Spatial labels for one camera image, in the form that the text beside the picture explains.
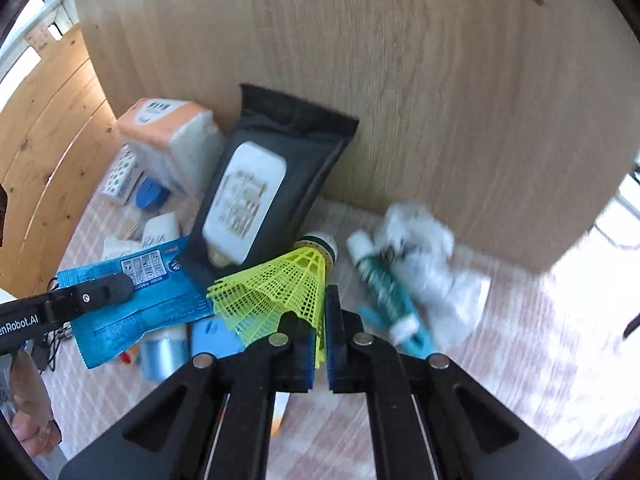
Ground yellow plastic shuttlecock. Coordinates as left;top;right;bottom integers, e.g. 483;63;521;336
206;231;338;366

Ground orange tissue pack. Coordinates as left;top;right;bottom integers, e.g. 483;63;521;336
115;98;226;197

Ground black wet wipes pack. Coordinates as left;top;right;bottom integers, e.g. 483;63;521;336
179;84;359;288

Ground person's hand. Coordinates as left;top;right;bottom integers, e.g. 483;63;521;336
9;350;62;458

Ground light blue lotion tube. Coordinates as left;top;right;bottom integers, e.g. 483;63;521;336
140;212;189;382

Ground white paper sachet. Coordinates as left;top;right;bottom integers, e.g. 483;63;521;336
101;236;142;261

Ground blue wipes packet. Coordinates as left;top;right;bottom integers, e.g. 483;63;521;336
58;237;214;370

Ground teal white small tube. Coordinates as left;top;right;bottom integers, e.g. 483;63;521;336
346;230;435;359

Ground small Vinda tissue pack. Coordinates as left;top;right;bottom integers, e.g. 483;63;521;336
100;144;142;206

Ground wooden slat side panel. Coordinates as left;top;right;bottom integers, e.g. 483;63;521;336
1;27;122;297

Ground crumpled clear plastic bag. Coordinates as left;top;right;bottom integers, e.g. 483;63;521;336
374;203;490;351

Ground wooden backboard panel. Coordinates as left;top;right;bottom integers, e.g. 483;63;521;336
75;0;639;271

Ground black cable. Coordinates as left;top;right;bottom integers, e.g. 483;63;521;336
29;328;74;373

